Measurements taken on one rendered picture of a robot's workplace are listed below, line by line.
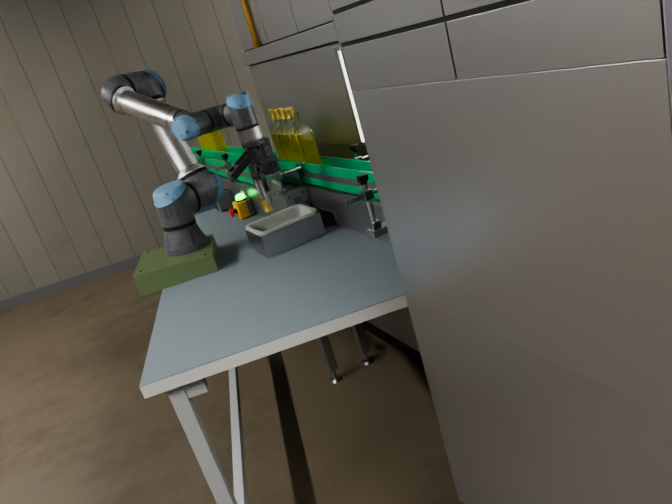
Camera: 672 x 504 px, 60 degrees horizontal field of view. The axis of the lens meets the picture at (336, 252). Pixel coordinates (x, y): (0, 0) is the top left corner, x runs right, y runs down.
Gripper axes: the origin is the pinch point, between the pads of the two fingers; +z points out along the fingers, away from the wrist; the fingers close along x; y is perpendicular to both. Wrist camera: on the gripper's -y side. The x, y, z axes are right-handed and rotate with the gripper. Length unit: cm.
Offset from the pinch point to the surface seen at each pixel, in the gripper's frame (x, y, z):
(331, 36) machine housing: -1, 39, -43
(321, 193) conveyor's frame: 0.9, 20.4, 5.0
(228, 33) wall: 298, 110, -70
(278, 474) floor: -7, -30, 92
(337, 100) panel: 5.4, 38.5, -22.6
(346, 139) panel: 6.7, 38.5, -8.4
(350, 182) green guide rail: -19.5, 22.3, 0.0
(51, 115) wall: 343, -37, -49
